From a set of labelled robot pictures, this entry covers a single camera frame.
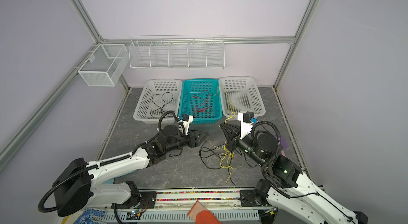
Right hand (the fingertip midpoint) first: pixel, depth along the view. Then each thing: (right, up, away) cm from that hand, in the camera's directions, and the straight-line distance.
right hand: (222, 126), depth 60 cm
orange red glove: (-8, -42, +11) cm, 44 cm away
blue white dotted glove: (-59, -41, +10) cm, 73 cm away
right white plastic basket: (+18, +15, +56) cm, 61 cm away
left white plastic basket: (-43, +13, +56) cm, 72 cm away
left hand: (-7, -7, +15) cm, 18 cm away
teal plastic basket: (-17, +20, +56) cm, 62 cm away
